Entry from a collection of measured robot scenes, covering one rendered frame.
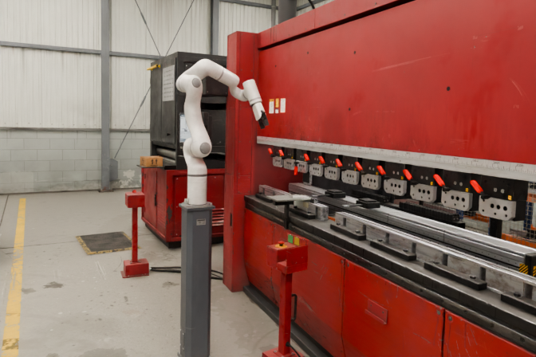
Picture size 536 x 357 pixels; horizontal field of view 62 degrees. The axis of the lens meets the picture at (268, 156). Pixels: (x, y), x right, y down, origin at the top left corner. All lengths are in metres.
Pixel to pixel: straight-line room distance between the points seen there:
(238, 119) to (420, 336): 2.38
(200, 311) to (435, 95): 1.87
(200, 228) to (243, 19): 8.63
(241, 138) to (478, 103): 2.33
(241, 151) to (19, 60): 6.61
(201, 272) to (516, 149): 1.88
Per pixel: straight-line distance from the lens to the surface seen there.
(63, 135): 9.81
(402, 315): 2.32
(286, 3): 3.83
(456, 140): 2.11
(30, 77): 9.80
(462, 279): 2.09
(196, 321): 2.98
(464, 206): 2.09
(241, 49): 3.94
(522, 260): 2.30
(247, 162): 3.94
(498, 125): 1.98
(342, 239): 2.63
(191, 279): 2.87
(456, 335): 2.10
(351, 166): 2.69
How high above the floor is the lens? 1.53
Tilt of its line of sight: 4 degrees down
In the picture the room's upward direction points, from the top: 2 degrees clockwise
